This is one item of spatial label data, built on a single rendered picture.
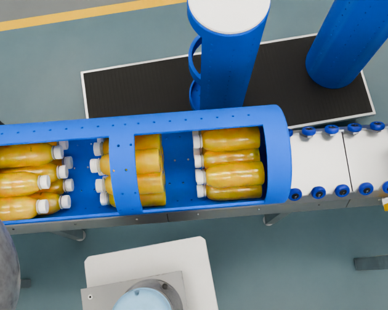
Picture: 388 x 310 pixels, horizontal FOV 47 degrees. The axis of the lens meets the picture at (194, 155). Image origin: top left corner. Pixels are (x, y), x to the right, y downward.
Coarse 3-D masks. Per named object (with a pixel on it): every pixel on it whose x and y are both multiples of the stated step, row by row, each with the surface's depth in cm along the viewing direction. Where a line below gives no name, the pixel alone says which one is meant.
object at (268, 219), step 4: (288, 212) 188; (264, 216) 229; (268, 216) 218; (272, 216) 207; (276, 216) 198; (280, 216) 198; (284, 216) 200; (264, 220) 231; (268, 220) 219; (272, 220) 213; (276, 220) 214; (268, 224) 231
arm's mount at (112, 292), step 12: (156, 276) 107; (168, 276) 107; (180, 276) 107; (84, 288) 107; (96, 288) 107; (108, 288) 107; (120, 288) 107; (180, 288) 107; (84, 300) 106; (96, 300) 106; (108, 300) 106
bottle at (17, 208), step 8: (0, 200) 122; (8, 200) 122; (16, 200) 122; (24, 200) 122; (32, 200) 123; (0, 208) 121; (8, 208) 121; (16, 208) 121; (24, 208) 121; (32, 208) 122; (0, 216) 121; (8, 216) 121; (16, 216) 121; (24, 216) 121; (32, 216) 123
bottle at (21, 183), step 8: (0, 176) 122; (8, 176) 122; (16, 176) 122; (24, 176) 122; (32, 176) 122; (40, 176) 124; (0, 184) 121; (8, 184) 121; (16, 184) 121; (24, 184) 121; (32, 184) 122; (0, 192) 121; (8, 192) 121; (16, 192) 121; (24, 192) 122; (32, 192) 123
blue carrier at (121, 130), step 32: (0, 128) 121; (32, 128) 120; (64, 128) 119; (96, 128) 118; (128, 128) 118; (160, 128) 117; (192, 128) 117; (224, 128) 117; (128, 160) 114; (192, 160) 142; (288, 160) 114; (64, 192) 139; (96, 192) 138; (128, 192) 115; (192, 192) 137; (288, 192) 119
